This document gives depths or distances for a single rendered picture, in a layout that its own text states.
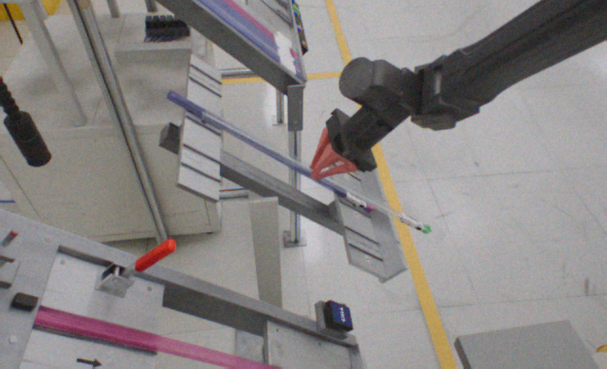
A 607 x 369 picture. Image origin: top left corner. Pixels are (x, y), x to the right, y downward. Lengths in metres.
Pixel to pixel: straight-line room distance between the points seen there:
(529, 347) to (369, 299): 0.76
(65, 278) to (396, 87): 0.45
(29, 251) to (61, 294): 0.08
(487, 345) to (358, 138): 0.56
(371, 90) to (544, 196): 1.73
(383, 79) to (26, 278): 0.44
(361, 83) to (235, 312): 0.38
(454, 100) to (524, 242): 1.51
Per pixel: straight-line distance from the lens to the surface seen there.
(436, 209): 2.06
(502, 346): 1.09
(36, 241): 0.54
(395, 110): 0.67
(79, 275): 0.61
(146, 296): 0.64
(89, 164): 1.63
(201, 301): 0.70
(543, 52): 0.52
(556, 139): 2.58
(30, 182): 1.74
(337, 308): 0.82
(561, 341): 1.15
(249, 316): 0.74
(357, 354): 0.87
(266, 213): 0.97
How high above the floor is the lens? 1.53
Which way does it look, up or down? 45 degrees down
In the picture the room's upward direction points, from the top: straight up
